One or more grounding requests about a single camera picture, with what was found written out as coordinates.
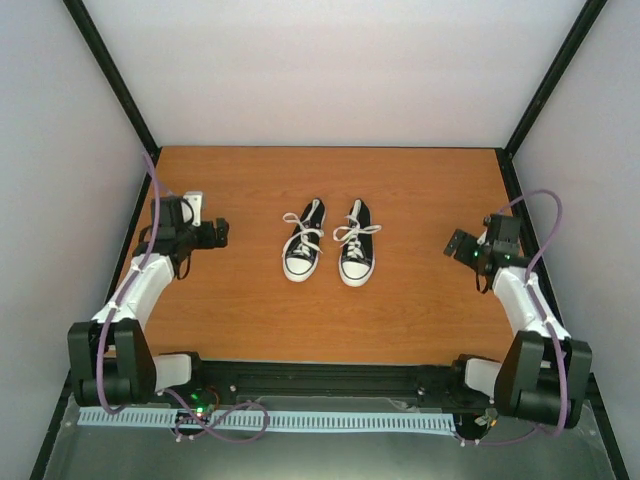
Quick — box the white shoelace of sneaker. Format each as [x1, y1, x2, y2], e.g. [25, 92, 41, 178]
[333, 199, 382, 266]
[282, 198, 326, 263]

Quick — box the black sneaker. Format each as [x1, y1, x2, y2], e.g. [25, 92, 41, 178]
[333, 199, 381, 287]
[281, 198, 326, 283]

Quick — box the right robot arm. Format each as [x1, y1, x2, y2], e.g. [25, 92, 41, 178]
[444, 214, 592, 429]

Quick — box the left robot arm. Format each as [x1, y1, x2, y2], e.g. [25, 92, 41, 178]
[67, 191, 229, 414]

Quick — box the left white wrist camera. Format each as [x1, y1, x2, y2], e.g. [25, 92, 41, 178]
[181, 191, 205, 227]

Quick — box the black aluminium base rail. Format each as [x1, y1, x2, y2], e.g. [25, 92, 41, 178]
[174, 361, 490, 411]

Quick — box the left black frame post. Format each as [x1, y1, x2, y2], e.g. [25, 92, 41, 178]
[62, 0, 162, 157]

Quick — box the black frame post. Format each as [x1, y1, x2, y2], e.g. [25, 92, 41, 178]
[62, 0, 162, 157]
[503, 0, 609, 157]

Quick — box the white slotted cable duct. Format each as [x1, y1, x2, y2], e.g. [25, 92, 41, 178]
[77, 407, 455, 436]

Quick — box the right black frame post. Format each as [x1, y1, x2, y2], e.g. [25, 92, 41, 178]
[503, 0, 609, 157]

